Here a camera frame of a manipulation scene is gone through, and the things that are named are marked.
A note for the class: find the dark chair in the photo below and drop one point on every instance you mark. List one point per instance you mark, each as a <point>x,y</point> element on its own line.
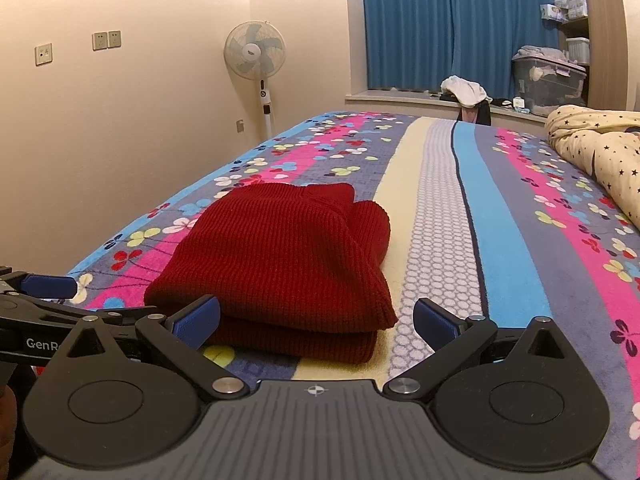
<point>477,114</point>

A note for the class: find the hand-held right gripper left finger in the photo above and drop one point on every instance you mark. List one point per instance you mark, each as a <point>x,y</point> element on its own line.
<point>197,322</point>

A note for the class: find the white plastic bin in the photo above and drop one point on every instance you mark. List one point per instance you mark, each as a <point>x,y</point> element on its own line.
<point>578,50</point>

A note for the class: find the wooden shelf unit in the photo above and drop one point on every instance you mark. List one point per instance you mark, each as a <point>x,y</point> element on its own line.
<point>605,25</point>

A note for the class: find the white clothes pile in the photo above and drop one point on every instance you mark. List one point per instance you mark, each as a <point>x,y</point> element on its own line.
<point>465,89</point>

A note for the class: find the window sill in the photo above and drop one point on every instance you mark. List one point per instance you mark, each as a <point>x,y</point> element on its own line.
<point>400,99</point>

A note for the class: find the blue curtain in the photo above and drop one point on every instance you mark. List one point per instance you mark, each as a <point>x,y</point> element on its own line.
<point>440,25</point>

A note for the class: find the clear plastic storage box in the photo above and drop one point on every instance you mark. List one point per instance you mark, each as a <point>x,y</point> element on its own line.
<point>550,85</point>

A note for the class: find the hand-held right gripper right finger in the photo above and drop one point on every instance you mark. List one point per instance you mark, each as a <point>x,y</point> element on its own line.
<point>435,322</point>

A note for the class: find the cream star-patterned quilt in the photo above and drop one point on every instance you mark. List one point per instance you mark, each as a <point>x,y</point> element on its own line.
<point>600,150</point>

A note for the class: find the red knit sweater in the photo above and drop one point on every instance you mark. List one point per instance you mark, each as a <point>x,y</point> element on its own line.
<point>290,260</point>

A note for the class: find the floral fleece blanket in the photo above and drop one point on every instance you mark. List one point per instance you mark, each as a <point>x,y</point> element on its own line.
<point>500,240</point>

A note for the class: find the stack of white boxes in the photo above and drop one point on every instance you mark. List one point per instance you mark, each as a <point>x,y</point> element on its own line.
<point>570,4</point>

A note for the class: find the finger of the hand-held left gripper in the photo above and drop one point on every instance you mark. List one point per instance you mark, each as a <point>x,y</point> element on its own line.
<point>45,312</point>
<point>50,286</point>

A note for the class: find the small teal item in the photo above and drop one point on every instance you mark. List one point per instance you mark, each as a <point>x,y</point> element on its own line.
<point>521,104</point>

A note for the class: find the white standing fan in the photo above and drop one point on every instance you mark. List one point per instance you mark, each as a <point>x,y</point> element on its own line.
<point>255,50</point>

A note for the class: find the grey folded cloth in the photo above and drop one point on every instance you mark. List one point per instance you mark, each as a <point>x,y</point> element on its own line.
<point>540,52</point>

